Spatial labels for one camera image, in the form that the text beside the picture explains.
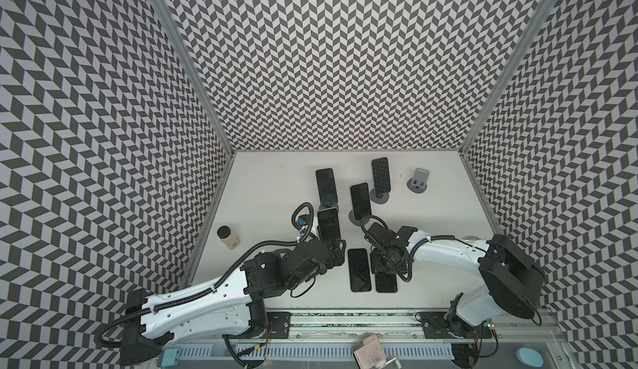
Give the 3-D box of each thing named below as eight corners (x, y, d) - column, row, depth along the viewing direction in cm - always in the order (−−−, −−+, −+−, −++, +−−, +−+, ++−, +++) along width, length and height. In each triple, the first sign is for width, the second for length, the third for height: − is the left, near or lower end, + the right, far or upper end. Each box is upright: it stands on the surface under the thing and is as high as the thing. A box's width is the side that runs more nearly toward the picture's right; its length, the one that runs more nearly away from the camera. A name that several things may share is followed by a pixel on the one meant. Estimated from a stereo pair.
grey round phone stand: (405, 190, 106) (409, 180, 100) (408, 173, 112) (413, 162, 106) (422, 195, 104) (427, 184, 98) (424, 177, 110) (429, 167, 104)
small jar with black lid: (225, 249, 88) (214, 238, 81) (228, 238, 91) (218, 225, 83) (237, 249, 88) (228, 238, 81) (240, 238, 91) (232, 225, 83)
